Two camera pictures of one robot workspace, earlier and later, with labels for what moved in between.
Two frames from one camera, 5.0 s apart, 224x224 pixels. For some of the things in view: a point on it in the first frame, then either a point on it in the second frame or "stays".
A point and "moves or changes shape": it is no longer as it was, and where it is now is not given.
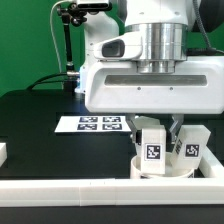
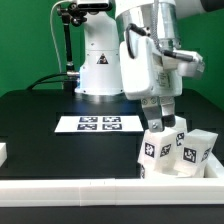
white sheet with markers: (92, 123) stays
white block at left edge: (3, 153) stays
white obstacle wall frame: (206, 189) stays
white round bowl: (170, 171) moves or changes shape
